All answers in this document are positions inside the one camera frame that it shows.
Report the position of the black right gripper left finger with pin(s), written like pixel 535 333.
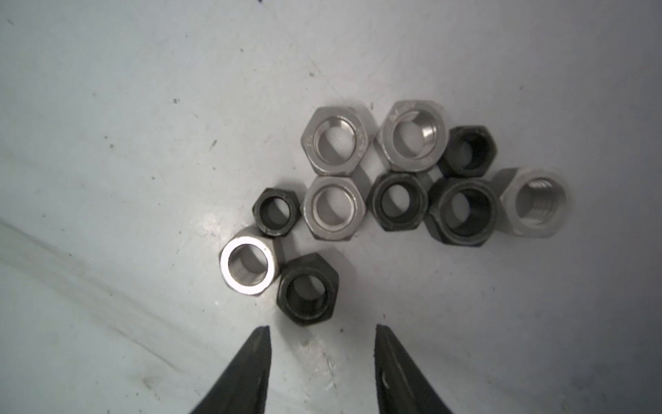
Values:
pixel 243 385

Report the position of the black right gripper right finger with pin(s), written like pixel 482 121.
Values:
pixel 401 385

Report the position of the small black hex nut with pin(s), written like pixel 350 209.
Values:
pixel 276 211

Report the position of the silver tall hex nut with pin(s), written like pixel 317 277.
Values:
pixel 533 202

